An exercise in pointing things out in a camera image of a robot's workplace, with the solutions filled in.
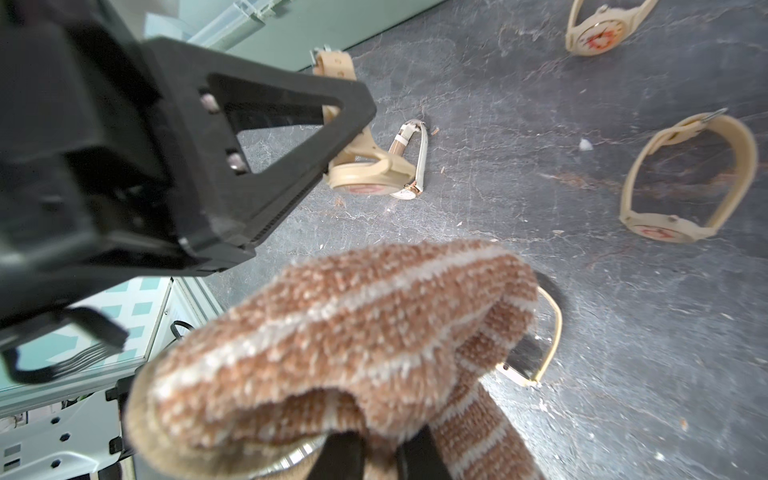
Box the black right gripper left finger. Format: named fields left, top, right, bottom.
left=307, top=433, right=366, bottom=480

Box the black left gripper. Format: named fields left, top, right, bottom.
left=1, top=1, right=198, bottom=384

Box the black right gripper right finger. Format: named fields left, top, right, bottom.
left=396, top=427, right=452, bottom=480

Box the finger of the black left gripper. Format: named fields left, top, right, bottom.
left=141, top=38, right=376, bottom=270

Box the translucent green storage box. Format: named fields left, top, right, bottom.
left=140, top=0, right=438, bottom=71

